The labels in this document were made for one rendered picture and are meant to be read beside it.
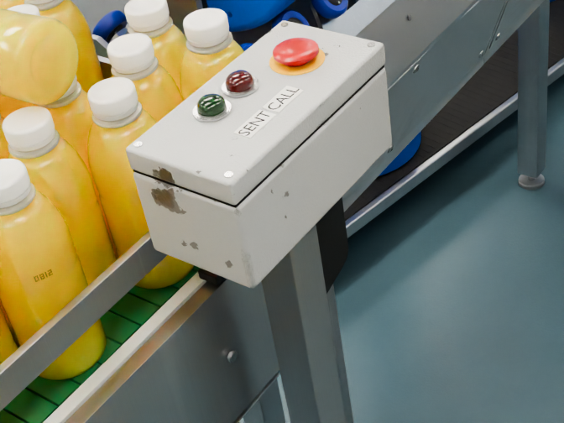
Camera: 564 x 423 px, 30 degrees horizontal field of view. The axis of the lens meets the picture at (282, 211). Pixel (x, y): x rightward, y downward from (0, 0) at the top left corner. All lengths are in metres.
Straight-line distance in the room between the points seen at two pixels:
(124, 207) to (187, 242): 0.11
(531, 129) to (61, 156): 1.61
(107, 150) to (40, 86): 0.07
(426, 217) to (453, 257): 0.15
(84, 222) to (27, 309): 0.09
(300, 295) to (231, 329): 0.11
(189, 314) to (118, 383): 0.09
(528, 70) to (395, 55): 0.99
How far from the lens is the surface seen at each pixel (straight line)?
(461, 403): 1.99
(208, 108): 0.77
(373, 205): 2.19
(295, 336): 0.93
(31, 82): 0.84
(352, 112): 0.82
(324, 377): 0.98
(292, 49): 0.82
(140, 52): 0.90
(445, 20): 1.38
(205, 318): 0.94
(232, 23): 1.17
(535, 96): 2.29
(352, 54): 0.83
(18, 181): 0.79
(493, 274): 2.23
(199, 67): 0.93
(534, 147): 2.37
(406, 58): 1.31
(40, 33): 0.84
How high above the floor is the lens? 1.52
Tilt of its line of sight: 39 degrees down
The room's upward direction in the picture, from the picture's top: 10 degrees counter-clockwise
